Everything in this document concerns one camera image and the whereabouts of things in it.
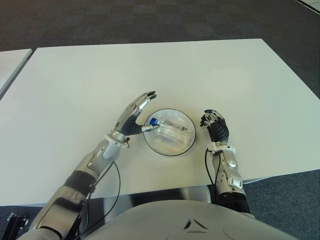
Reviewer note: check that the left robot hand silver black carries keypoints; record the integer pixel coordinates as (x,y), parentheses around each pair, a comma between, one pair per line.
(130,122)

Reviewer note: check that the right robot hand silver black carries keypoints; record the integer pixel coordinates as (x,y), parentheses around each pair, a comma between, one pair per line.
(221,131)

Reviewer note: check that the clear water bottle blue cap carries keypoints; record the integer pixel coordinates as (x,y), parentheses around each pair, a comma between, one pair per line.
(175,132)

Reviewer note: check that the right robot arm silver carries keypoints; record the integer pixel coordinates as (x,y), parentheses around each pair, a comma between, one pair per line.
(230,175)

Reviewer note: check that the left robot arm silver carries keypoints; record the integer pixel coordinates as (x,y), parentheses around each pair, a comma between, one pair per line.
(82,170)

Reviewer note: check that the white plate black rim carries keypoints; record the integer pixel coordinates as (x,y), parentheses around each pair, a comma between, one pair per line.
(165,148)

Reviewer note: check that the grey robot torso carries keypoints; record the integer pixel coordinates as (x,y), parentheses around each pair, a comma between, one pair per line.
(190,225)

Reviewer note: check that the neighbouring white table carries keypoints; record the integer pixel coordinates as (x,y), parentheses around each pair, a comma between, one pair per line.
(12,62)

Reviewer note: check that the black metal clamp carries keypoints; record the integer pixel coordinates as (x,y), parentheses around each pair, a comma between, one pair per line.
(17,221)

